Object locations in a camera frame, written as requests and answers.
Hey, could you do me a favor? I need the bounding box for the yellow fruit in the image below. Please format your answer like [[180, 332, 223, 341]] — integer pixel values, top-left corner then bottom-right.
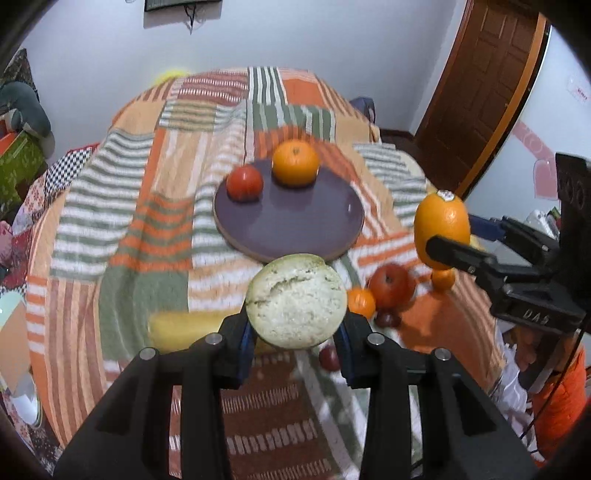
[[148, 310, 241, 355]]

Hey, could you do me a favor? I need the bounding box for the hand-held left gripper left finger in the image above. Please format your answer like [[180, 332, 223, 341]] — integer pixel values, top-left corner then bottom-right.
[[53, 314, 256, 480]]

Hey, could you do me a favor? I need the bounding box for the red tomato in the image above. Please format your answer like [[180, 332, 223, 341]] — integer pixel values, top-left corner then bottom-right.
[[226, 165, 264, 203]]

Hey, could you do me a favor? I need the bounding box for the person's right forearm orange sleeve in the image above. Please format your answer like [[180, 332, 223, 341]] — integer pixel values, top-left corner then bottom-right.
[[526, 344, 588, 464]]

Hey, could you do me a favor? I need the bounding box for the wall-mounted black screen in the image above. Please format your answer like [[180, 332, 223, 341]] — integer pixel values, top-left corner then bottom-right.
[[144, 0, 200, 13]]

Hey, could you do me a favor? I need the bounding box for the blue cloth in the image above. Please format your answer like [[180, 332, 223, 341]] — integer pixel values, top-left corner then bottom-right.
[[348, 96, 380, 139]]

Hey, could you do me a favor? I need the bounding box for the brown wooden door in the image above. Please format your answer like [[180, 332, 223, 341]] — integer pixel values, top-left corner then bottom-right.
[[414, 0, 552, 201]]

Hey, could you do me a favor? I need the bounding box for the white lace cloth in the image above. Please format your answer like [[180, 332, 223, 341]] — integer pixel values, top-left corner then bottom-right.
[[488, 330, 536, 446]]

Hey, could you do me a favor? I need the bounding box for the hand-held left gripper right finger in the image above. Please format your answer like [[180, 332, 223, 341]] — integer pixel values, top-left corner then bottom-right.
[[333, 314, 542, 480]]

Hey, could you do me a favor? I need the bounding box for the pink wall decal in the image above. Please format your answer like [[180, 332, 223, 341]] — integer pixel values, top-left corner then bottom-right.
[[510, 117, 561, 201]]

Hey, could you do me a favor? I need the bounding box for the checkered cloth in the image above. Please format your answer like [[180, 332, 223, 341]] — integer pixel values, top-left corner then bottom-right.
[[45, 147, 100, 191]]

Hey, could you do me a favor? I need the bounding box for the grey plush cushion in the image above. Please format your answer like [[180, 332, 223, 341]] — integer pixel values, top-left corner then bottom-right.
[[0, 82, 56, 153]]

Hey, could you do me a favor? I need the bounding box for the large orange with sticker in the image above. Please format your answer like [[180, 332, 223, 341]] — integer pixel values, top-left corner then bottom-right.
[[413, 189, 472, 271]]

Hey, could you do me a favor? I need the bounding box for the round bread roll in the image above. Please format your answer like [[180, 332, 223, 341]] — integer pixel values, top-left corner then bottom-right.
[[245, 253, 348, 349]]

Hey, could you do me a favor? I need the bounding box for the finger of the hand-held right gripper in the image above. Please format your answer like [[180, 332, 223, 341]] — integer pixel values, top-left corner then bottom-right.
[[468, 214, 560, 265], [425, 234, 514, 302]]

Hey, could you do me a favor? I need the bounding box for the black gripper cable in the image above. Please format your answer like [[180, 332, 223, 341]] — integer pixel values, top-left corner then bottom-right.
[[517, 332, 583, 457]]

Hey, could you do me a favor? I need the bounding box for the purple round plate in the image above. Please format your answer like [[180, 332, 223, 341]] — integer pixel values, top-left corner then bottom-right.
[[213, 158, 365, 264]]

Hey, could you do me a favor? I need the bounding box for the small tangerine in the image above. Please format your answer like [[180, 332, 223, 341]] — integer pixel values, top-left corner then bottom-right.
[[346, 287, 377, 319], [431, 270, 457, 292]]

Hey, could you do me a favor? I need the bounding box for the orange green striped blanket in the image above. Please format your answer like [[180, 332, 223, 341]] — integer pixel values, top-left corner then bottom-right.
[[25, 67, 504, 480]]

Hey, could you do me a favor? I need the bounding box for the green cardboard box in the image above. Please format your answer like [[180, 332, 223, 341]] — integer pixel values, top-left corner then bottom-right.
[[0, 130, 48, 217]]

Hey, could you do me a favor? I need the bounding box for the round orange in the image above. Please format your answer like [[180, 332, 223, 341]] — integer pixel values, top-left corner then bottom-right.
[[271, 139, 321, 188]]

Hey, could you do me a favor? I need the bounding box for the red apple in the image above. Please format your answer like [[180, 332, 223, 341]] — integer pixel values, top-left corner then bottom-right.
[[368, 263, 417, 311]]

